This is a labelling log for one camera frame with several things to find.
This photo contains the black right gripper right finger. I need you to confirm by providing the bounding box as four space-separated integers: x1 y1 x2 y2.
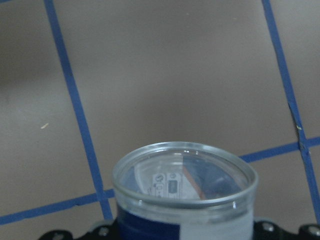
252 217 320 240

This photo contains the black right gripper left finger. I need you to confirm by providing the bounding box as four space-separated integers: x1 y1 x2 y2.
38 220 120 240

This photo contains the clear Wilson tennis ball can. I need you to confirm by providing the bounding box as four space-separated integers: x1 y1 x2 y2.
112 141 258 240

